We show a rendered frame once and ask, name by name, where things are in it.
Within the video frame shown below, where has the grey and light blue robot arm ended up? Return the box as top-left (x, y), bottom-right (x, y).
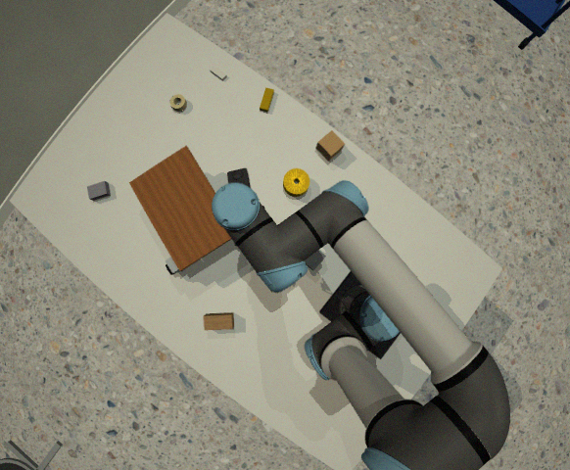
top-left (212, 168), bottom-right (510, 470)

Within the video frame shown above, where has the olive yellow rectangular block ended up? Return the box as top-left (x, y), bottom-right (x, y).
top-left (260, 87), bottom-right (274, 112)

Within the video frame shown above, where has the small brown cube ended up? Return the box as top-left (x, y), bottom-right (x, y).
top-left (316, 130), bottom-right (345, 162)

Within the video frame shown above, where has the beige roll of masking tape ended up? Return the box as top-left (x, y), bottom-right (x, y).
top-left (170, 94), bottom-right (187, 112)

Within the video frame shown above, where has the yellow roll with center hole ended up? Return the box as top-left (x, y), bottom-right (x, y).
top-left (283, 168), bottom-right (309, 197)

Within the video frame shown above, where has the brown rectangular block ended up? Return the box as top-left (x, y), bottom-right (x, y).
top-left (204, 312), bottom-right (234, 330)

